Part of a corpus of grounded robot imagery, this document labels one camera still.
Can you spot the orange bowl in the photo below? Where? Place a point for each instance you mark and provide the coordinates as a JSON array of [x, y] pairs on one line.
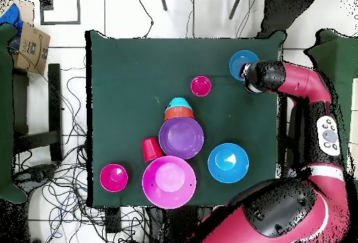
[[179, 113]]

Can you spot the wide purple bowl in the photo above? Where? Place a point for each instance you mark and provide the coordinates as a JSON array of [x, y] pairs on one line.
[[180, 138]]

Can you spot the red cup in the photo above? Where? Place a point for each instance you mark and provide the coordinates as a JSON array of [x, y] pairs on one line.
[[149, 149]]

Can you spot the ribbed pink-red cup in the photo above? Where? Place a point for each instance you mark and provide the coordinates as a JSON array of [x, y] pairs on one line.
[[200, 86]]

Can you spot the large pink bowl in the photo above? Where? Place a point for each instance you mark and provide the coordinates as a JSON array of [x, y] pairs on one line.
[[167, 183]]

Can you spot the deep blue bowl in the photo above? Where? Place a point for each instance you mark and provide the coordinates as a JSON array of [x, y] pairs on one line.
[[228, 163]]

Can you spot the flat-bottomed blue bowl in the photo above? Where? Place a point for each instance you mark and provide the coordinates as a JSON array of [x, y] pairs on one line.
[[236, 62]]

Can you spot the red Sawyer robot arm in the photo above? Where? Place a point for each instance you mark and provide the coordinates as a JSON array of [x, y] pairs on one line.
[[279, 215]]

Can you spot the dark green table cloth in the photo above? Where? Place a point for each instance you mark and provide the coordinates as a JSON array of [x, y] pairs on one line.
[[125, 72]]

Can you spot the small crimson bowl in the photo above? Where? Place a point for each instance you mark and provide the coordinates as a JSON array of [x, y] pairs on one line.
[[113, 178]]

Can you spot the black tripod leg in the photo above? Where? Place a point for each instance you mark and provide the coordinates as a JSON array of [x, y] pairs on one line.
[[163, 2], [235, 6]]

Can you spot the black wooden bench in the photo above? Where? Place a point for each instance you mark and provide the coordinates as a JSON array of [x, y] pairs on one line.
[[54, 111]]

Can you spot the grey black equipment base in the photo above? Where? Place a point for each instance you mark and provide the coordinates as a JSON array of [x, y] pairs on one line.
[[37, 173]]

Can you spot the person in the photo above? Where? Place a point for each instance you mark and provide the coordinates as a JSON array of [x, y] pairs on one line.
[[285, 11]]

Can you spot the cardboard box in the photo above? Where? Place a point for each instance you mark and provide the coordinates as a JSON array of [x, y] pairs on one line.
[[30, 49]]

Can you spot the green cloth covered table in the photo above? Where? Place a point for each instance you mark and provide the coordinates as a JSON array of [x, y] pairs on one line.
[[341, 58], [5, 114]]

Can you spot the white box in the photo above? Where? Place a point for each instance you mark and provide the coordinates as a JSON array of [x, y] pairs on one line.
[[354, 114]]

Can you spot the blue bag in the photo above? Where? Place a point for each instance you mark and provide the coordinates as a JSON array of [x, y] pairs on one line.
[[11, 16]]

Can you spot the black square floor frame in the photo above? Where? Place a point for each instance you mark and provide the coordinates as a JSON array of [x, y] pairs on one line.
[[79, 8]]

